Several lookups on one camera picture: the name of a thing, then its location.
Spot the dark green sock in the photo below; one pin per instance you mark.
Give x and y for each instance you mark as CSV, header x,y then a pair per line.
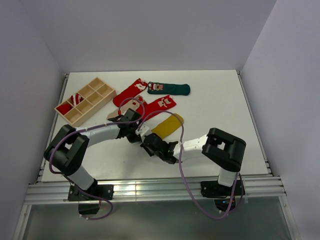
x,y
158,88

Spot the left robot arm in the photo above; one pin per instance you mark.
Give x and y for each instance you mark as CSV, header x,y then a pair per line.
x,y
67,149

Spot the wooden compartment tray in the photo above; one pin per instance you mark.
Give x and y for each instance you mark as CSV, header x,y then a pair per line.
x,y
96,94

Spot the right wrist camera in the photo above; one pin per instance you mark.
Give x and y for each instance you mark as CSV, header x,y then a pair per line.
x,y
143,131

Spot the beige sock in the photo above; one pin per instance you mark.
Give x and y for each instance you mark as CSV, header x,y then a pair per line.
x,y
134,104

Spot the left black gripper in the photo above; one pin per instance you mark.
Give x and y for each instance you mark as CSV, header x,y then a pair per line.
x,y
134,139

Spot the yellow sock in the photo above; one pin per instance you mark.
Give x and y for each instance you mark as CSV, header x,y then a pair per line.
x,y
168,126

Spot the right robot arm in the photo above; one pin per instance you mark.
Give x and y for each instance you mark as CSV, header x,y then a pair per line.
x,y
222,148

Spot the red sock centre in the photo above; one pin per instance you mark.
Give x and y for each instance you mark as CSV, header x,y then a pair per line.
x,y
163,103

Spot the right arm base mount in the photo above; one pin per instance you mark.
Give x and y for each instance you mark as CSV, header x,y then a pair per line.
x,y
221,194

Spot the red sock upper left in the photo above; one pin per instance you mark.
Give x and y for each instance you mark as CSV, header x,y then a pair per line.
x,y
137,87

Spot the red sock with santa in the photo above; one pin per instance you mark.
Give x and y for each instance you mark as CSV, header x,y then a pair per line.
x,y
64,108

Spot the aluminium front rail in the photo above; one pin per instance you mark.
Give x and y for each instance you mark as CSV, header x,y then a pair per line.
x,y
172,189

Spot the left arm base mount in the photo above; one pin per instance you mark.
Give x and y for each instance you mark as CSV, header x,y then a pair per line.
x,y
90,201

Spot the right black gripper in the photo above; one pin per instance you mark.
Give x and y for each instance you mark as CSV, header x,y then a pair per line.
x,y
151,153

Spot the red white striped sock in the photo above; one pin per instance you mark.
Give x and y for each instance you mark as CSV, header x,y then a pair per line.
x,y
75,99

